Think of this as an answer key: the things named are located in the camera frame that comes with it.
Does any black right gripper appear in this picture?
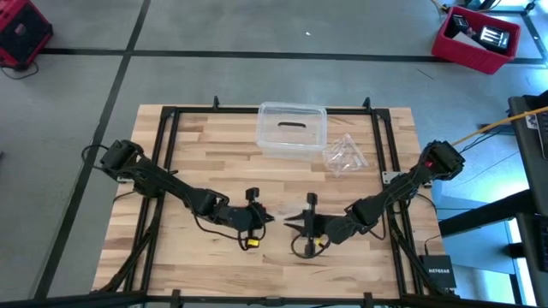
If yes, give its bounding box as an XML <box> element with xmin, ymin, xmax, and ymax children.
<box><xmin>283</xmin><ymin>193</ymin><xmax>333</xmax><ymax>258</ymax></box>

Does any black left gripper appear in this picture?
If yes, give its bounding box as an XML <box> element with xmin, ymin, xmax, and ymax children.
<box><xmin>222</xmin><ymin>187</ymin><xmax>276</xmax><ymax>251</ymax></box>

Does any clear plastic storage box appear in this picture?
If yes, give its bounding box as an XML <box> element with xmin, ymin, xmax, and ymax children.
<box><xmin>255</xmin><ymin>101</ymin><xmax>329</xmax><ymax>162</ymax></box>

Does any crumpled clear plastic bag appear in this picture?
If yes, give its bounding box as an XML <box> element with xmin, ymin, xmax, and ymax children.
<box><xmin>321</xmin><ymin>133</ymin><xmax>370</xmax><ymax>177</ymax></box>

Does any black aluminium crossbar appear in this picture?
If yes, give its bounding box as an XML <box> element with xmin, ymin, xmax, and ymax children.
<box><xmin>0</xmin><ymin>290</ymin><xmax>548</xmax><ymax>308</ymax></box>

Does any red plastic bin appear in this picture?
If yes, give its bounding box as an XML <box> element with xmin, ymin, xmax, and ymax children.
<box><xmin>431</xmin><ymin>5</ymin><xmax>522</xmax><ymax>76</ymax></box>

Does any black desk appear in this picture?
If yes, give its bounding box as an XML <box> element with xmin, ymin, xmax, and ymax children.
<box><xmin>438</xmin><ymin>91</ymin><xmax>548</xmax><ymax>308</ymax></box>

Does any white paper sheet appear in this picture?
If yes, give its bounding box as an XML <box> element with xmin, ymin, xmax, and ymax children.
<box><xmin>452</xmin><ymin>30</ymin><xmax>485</xmax><ymax>51</ymax></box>

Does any small black box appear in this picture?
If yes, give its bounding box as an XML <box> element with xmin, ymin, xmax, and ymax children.
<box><xmin>446</xmin><ymin>14</ymin><xmax>471</xmax><ymax>36</ymax></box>

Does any black shiny device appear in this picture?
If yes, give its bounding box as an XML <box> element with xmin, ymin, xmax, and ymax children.
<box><xmin>476</xmin><ymin>24</ymin><xmax>511</xmax><ymax>55</ymax></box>

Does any red and black generator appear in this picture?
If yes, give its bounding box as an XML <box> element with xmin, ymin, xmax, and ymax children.
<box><xmin>0</xmin><ymin>0</ymin><xmax>55</xmax><ymax>70</ymax></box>

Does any black cable with yellow tag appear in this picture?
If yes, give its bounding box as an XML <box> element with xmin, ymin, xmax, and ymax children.
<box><xmin>290</xmin><ymin>233</ymin><xmax>331</xmax><ymax>260</ymax></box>
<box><xmin>192</xmin><ymin>211</ymin><xmax>267</xmax><ymax>252</ymax></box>

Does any black cable bundle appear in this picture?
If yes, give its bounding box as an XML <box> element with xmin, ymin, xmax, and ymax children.
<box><xmin>387</xmin><ymin>209</ymin><xmax>442</xmax><ymax>296</ymax></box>
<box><xmin>98</xmin><ymin>196</ymin><xmax>166</xmax><ymax>294</ymax></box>

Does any black aluminium table frame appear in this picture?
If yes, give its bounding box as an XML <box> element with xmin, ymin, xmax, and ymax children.
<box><xmin>92</xmin><ymin>96</ymin><xmax>459</xmax><ymax>300</ymax></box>

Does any black Netgear network switch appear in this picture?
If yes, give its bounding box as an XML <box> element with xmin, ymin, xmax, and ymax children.
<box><xmin>418</xmin><ymin>254</ymin><xmax>457</xmax><ymax>289</ymax></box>

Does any thick yellow cable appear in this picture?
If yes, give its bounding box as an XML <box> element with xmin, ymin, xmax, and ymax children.
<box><xmin>451</xmin><ymin>105</ymin><xmax>548</xmax><ymax>147</ymax></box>

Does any thin black floor cable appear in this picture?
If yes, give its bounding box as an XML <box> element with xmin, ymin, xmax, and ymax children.
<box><xmin>0</xmin><ymin>62</ymin><xmax>40</xmax><ymax>81</ymax></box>

